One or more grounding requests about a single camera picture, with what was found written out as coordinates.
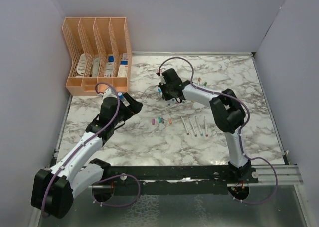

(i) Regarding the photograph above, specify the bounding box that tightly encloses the light blue marker pen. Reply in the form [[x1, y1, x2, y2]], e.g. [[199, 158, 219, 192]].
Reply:
[[167, 100, 175, 106]]

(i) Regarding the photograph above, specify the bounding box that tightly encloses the magenta marker pen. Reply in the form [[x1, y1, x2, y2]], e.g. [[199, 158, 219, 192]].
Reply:
[[203, 117, 209, 137]]

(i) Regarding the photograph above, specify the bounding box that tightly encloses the peach marker pen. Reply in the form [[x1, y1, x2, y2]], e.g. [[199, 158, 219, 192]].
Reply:
[[181, 117, 190, 135]]

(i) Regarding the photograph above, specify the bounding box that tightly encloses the grey marker pen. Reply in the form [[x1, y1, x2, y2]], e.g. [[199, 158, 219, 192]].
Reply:
[[188, 118, 198, 137]]

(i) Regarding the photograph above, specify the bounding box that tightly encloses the teal marker pen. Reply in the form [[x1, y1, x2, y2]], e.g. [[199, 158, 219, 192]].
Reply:
[[195, 116, 204, 136]]

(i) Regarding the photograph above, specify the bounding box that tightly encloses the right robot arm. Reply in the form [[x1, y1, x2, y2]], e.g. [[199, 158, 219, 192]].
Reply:
[[157, 68, 251, 183]]

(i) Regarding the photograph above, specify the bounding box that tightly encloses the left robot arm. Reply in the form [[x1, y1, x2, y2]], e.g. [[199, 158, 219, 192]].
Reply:
[[31, 93, 143, 219]]

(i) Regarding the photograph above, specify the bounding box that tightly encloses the blue round stamp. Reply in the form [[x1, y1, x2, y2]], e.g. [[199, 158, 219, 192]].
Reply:
[[118, 92, 124, 100]]

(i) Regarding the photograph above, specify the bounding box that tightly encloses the white cardboard box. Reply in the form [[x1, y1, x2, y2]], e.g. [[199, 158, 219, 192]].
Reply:
[[117, 60, 128, 77]]

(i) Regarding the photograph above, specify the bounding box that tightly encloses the white paper packet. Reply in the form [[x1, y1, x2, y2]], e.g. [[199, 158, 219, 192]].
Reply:
[[104, 55, 114, 77]]

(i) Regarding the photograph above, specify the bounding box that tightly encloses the small white red box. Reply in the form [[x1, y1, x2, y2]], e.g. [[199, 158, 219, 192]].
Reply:
[[122, 53, 128, 61]]

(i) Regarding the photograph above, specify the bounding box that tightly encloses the grey stapler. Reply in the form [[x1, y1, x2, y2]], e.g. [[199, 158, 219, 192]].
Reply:
[[91, 57, 100, 77]]

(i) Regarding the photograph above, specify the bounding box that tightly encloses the white remote in organizer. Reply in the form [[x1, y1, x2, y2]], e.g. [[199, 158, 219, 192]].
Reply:
[[76, 53, 87, 76]]

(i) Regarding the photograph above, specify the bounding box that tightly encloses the peach plastic desk organizer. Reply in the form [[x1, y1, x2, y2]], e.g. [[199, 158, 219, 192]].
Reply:
[[62, 17, 132, 96]]

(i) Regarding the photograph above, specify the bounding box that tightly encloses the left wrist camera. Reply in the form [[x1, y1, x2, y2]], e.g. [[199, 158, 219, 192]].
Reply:
[[102, 88, 117, 99]]

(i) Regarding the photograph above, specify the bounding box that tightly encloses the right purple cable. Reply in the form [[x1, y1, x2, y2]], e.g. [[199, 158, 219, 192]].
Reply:
[[156, 57, 279, 205]]

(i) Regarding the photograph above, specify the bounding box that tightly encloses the purple cable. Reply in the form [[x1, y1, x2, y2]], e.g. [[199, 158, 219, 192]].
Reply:
[[41, 82, 141, 218], [156, 57, 279, 205]]

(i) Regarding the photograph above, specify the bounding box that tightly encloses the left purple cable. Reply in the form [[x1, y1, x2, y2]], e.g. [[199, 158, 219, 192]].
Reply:
[[41, 82, 141, 218]]

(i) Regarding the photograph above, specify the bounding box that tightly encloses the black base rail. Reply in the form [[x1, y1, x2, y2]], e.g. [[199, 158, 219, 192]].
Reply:
[[90, 158, 258, 196]]

